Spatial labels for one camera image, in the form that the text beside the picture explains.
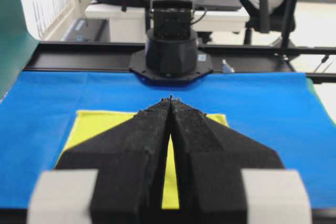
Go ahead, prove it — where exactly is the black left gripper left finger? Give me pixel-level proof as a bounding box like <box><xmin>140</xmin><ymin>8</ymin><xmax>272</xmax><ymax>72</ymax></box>
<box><xmin>27</xmin><ymin>99</ymin><xmax>171</xmax><ymax>223</ymax></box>

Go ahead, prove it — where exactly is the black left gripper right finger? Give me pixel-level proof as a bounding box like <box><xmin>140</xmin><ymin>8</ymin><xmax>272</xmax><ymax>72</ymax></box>
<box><xmin>171</xmin><ymin>100</ymin><xmax>312</xmax><ymax>223</ymax></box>

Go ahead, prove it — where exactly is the yellow-green microfibre towel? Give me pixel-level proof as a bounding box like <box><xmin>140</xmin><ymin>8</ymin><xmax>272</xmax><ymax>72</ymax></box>
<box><xmin>54</xmin><ymin>110</ymin><xmax>229</xmax><ymax>210</ymax></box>

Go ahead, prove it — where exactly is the blue table cloth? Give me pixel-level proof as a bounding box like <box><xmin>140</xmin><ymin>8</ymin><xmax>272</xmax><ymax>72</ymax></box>
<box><xmin>1</xmin><ymin>71</ymin><xmax>335</xmax><ymax>208</ymax></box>

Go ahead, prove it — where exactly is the white desk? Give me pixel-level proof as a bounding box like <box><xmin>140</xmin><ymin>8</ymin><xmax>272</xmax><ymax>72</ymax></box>
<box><xmin>85</xmin><ymin>4</ymin><xmax>250</xmax><ymax>44</ymax></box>

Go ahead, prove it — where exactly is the black office chair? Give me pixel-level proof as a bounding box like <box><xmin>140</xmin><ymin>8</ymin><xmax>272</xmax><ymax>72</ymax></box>
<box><xmin>240</xmin><ymin>0</ymin><xmax>296</xmax><ymax>47</ymax></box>

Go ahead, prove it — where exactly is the green backdrop sheet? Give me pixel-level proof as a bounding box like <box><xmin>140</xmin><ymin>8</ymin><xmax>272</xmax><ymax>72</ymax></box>
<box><xmin>1</xmin><ymin>0</ymin><xmax>39</xmax><ymax>99</ymax></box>

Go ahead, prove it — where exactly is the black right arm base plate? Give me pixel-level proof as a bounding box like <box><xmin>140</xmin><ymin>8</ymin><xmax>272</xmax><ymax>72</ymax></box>
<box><xmin>129</xmin><ymin>49</ymin><xmax>214</xmax><ymax>83</ymax></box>

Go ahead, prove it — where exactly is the black aluminium frame rail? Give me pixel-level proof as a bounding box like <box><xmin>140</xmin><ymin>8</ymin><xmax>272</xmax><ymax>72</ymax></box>
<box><xmin>24</xmin><ymin>42</ymin><xmax>335</xmax><ymax>83</ymax></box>

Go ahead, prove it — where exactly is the black vertical frame post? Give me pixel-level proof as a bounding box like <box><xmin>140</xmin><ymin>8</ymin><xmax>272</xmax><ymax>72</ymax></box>
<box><xmin>280</xmin><ymin>0</ymin><xmax>297</xmax><ymax>49</ymax></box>

